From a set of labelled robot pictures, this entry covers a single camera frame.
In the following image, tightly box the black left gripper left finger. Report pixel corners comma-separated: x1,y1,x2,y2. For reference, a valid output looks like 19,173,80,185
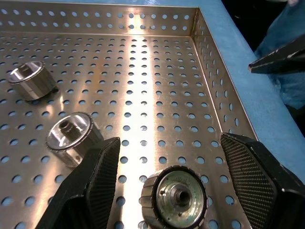
35,136,121,229

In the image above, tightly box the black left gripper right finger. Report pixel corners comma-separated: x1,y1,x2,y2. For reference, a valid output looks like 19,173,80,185
220,132,305,229

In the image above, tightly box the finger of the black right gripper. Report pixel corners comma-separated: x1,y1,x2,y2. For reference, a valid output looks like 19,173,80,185
247,40,305,75

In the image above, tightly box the metal roller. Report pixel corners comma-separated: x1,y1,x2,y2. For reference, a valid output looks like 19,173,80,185
140,165,209,229
7,61,58,101
45,112,104,168

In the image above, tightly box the perforated steel tray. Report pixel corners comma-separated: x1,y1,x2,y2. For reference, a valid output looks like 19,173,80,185
0,3,259,229

